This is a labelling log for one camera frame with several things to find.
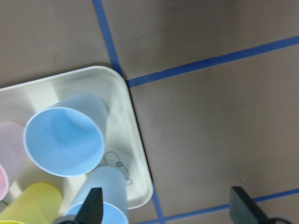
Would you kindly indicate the pink plastic cup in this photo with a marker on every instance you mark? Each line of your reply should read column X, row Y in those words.
column 12, row 155

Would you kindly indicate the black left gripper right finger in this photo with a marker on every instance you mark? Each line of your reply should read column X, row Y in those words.
column 243, row 210

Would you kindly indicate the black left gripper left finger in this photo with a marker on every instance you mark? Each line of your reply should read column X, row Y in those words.
column 91, row 211

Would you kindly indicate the cream rectangular serving tray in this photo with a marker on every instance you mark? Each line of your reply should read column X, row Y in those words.
column 18, row 103

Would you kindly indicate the yellow plastic cup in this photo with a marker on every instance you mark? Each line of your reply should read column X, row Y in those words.
column 38, row 204

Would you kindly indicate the light blue plastic cup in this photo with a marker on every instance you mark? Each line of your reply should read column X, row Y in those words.
column 68, row 138

